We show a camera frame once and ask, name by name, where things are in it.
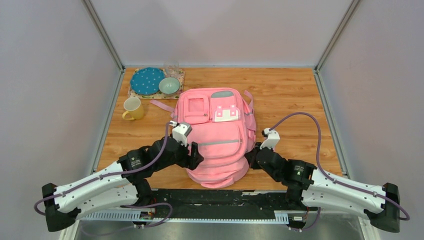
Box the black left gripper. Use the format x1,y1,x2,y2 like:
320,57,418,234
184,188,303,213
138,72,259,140
154,133,205,172

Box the pink backpack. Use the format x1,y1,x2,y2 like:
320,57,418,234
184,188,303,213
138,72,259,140
151,87,257,189

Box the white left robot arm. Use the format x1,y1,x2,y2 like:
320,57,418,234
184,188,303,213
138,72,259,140
41,136,204,232

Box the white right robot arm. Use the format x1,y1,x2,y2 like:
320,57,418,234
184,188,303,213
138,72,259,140
244,145,401,233

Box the floral tray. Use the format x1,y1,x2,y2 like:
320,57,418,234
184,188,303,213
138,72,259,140
127,68,186,99

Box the light green bowl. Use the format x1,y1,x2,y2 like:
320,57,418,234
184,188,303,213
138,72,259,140
158,77,181,95

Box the yellow mug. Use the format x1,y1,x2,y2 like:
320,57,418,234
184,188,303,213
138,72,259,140
122,97,145,121

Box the blue dotted plate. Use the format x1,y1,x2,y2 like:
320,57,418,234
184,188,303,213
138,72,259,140
130,67,165,96

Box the clear drinking glass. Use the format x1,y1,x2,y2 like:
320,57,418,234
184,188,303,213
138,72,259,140
163,60,180,78

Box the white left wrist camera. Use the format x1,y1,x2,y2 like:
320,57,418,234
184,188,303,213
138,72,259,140
170,120,193,147

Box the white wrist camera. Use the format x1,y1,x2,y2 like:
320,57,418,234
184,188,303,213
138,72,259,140
259,128,281,151
170,120,193,147

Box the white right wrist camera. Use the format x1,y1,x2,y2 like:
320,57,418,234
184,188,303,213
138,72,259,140
259,128,281,151

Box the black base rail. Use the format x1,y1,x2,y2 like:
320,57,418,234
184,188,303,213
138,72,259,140
134,189,317,229

